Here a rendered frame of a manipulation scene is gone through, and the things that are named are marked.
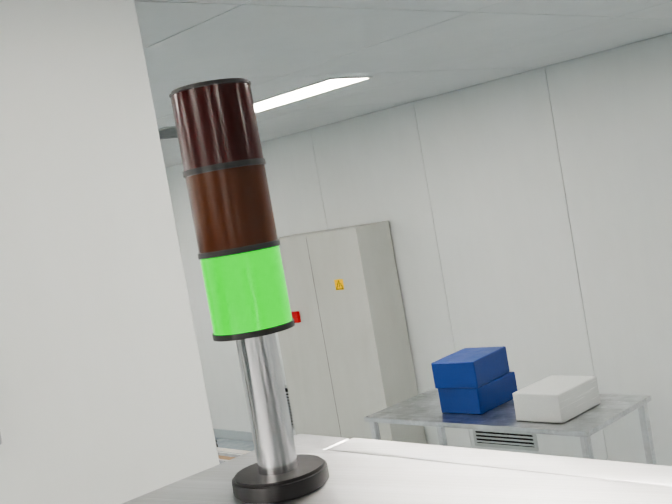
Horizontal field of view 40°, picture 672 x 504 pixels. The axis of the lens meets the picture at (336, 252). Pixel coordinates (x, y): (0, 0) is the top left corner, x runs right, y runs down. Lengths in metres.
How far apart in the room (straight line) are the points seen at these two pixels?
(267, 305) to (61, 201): 1.57
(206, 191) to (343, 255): 6.97
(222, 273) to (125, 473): 1.65
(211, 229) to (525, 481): 0.23
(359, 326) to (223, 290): 6.99
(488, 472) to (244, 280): 0.18
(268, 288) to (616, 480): 0.22
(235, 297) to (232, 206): 0.05
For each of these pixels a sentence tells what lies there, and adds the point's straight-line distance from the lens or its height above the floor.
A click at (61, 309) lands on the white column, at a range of 2.08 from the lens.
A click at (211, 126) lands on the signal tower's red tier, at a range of 0.54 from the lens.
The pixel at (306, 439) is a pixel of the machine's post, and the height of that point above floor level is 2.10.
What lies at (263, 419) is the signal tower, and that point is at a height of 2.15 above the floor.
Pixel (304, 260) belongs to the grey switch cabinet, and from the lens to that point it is 7.85.
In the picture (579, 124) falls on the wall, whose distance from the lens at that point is 6.55.
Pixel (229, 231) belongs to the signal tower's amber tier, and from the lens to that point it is 0.54.
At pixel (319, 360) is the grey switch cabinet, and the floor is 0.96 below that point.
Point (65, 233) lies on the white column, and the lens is 2.09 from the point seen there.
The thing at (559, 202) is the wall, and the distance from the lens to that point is 6.68.
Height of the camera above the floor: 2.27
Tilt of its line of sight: 3 degrees down
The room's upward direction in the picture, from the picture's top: 10 degrees counter-clockwise
